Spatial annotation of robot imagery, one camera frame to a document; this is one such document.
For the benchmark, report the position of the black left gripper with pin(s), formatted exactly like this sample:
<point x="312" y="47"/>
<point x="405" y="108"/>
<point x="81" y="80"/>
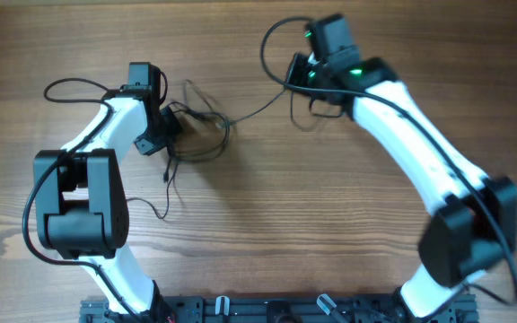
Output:
<point x="152" y="144"/>

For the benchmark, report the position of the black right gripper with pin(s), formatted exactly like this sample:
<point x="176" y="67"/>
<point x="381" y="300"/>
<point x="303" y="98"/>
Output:
<point x="295" y="72"/>

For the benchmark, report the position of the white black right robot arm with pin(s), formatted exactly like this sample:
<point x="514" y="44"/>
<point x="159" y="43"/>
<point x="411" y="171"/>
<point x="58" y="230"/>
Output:
<point x="473" y="217"/>

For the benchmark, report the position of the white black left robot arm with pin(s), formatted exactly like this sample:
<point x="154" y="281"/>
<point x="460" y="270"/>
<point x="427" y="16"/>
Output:
<point x="79" y="199"/>

